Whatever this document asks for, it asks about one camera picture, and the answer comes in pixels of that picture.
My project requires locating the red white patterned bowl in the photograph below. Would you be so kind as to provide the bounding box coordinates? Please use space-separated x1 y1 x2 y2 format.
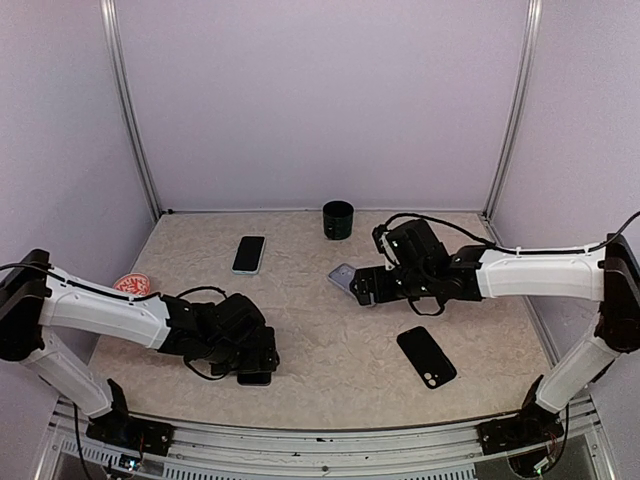
113 273 151 296

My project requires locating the black phone dark edge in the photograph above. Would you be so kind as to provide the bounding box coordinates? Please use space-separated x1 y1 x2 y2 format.
236 372 272 387

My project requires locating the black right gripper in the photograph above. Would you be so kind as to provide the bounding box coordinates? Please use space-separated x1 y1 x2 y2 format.
351 264 436 305

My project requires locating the lavender phone case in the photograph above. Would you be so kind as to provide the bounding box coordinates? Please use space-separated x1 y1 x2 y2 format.
328 263 356 295

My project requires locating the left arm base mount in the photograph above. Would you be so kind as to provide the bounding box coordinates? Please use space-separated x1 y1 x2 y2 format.
86 411 175 457

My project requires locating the right aluminium frame post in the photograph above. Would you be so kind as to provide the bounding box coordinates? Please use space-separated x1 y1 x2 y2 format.
483 0 543 222

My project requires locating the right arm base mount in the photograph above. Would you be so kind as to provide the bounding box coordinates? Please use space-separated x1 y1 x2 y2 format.
476 416 564 455

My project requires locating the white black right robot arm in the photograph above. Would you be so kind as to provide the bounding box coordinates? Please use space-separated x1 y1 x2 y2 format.
349 213 639 444

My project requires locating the dark green cup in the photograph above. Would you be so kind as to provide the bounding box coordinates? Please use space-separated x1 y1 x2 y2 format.
322 200 354 241

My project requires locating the black phone case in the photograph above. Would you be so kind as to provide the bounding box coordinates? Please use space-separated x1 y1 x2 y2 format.
396 326 457 390

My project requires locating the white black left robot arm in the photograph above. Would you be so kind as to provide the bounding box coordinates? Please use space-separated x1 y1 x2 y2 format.
1 249 280 445

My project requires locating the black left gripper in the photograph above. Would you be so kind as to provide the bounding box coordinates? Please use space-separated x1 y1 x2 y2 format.
202 335 280 377

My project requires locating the front aluminium rail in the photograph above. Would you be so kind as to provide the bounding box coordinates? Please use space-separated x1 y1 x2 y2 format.
47 399 614 480

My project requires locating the light blue phone case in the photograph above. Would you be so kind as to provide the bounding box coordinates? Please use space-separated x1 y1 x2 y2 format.
230 235 267 277

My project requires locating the aluminium frame post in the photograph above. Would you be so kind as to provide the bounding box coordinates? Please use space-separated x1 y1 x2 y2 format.
483 0 543 222
100 0 162 222

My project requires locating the left aluminium frame post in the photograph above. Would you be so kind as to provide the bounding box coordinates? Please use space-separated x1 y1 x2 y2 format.
100 0 162 222

